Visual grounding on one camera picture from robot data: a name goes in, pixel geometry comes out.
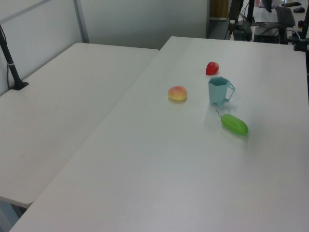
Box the light blue faceted mug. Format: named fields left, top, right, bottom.
left=208, top=76, right=237, bottom=107

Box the orange toy peach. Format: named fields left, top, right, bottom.
left=168, top=85, right=188, bottom=102

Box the red toy strawberry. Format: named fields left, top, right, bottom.
left=205, top=61, right=220, bottom=76

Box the green toy cucumber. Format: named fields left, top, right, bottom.
left=215, top=110, right=249, bottom=137

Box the white side table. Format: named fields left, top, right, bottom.
left=0, top=42, right=160, bottom=208

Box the brown cabinet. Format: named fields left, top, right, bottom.
left=209, top=0, right=229, bottom=20

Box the black electronics box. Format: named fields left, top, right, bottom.
left=231, top=23, right=289, bottom=44

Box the black monitor stand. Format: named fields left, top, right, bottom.
left=245, top=0, right=256, bottom=31

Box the black pole with foot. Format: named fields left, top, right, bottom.
left=0, top=24, right=29, bottom=91

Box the black clamp stand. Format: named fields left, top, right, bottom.
left=293, top=13, right=309, bottom=52

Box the grey partition frame post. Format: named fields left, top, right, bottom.
left=73, top=0, right=90, bottom=44

